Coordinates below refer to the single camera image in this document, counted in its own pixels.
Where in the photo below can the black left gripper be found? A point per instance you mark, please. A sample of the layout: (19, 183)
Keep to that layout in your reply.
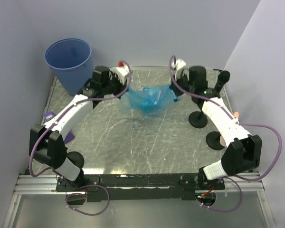
(122, 87)

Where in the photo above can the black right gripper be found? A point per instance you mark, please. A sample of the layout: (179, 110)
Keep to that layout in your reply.
(173, 87)

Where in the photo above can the blue plastic trash bag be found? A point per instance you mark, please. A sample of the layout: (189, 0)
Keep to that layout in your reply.
(149, 100)

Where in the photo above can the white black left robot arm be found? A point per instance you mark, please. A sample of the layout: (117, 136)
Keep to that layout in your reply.
(46, 142)

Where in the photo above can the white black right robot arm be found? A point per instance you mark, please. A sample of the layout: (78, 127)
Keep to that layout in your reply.
(243, 149)

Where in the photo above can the blue plastic trash bin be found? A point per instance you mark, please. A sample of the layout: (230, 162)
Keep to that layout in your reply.
(71, 61)

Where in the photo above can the black microphone on stand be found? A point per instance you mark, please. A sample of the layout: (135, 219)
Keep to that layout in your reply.
(199, 86)

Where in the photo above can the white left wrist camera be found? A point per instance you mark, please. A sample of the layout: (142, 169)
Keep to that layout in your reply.
(122, 71)

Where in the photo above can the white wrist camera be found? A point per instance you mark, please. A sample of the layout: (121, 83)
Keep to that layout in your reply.
(122, 71)
(178, 66)

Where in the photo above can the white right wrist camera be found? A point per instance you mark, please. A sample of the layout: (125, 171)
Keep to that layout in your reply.
(178, 66)

